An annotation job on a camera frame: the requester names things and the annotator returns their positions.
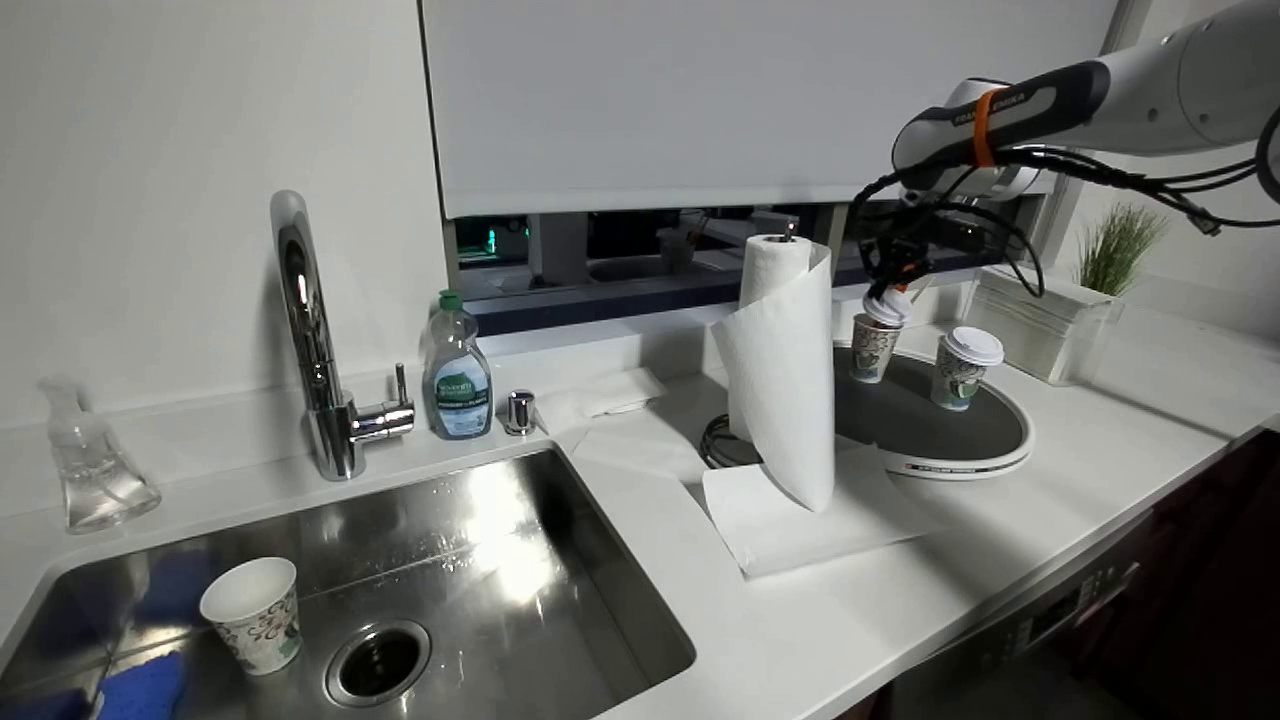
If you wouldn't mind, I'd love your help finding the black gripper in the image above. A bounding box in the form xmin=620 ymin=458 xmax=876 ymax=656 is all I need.
xmin=864 ymin=176 xmax=983 ymax=314

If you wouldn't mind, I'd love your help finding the white plastic cup lid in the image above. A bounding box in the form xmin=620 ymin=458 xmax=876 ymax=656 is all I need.
xmin=864 ymin=299 xmax=902 ymax=326

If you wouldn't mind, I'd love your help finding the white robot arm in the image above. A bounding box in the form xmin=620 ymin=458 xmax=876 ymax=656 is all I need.
xmin=851 ymin=0 xmax=1280 ymax=296

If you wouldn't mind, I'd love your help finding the open paper cup on tray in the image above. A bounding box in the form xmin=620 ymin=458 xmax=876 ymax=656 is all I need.
xmin=851 ymin=315 xmax=899 ymax=385

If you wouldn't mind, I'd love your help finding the lidded paper cup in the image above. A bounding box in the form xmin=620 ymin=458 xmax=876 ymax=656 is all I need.
xmin=933 ymin=326 xmax=1003 ymax=414

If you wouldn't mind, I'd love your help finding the paper cup in sink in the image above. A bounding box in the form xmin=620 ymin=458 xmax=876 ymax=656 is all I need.
xmin=199 ymin=557 xmax=305 ymax=675

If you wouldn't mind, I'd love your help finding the paper towel roll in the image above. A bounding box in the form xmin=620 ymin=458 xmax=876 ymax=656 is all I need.
xmin=710 ymin=233 xmax=837 ymax=513

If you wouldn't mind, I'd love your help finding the round black white tray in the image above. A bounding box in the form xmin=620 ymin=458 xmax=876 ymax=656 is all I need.
xmin=830 ymin=349 xmax=1035 ymax=480

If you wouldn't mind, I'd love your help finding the white planter box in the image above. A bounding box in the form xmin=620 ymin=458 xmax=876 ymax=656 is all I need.
xmin=972 ymin=268 xmax=1112 ymax=385

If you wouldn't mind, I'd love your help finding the green plant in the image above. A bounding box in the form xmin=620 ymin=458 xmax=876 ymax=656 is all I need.
xmin=1079 ymin=205 xmax=1161 ymax=296

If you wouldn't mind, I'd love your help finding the white window blind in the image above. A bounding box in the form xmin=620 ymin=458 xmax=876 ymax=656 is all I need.
xmin=422 ymin=0 xmax=1120 ymax=220

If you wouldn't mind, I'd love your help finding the small chrome sink knob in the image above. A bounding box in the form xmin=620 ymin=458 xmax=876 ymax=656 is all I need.
xmin=501 ymin=388 xmax=537 ymax=437

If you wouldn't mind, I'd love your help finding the dish soap bottle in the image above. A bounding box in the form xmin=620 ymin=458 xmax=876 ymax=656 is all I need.
xmin=420 ymin=293 xmax=491 ymax=439

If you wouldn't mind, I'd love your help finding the stainless steel sink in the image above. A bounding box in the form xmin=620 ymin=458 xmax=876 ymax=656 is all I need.
xmin=0 ymin=447 xmax=696 ymax=720

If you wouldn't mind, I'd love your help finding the chrome kitchen faucet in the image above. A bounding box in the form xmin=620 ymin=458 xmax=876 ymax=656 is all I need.
xmin=268 ymin=188 xmax=414 ymax=480

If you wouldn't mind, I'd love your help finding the clear glass flask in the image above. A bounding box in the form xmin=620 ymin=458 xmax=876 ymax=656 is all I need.
xmin=40 ymin=380 xmax=160 ymax=534

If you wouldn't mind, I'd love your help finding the blue sponge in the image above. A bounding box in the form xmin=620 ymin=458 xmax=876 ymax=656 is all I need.
xmin=92 ymin=653 xmax=189 ymax=720

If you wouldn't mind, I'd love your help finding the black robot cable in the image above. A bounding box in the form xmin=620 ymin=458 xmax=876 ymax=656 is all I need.
xmin=843 ymin=105 xmax=1280 ymax=303

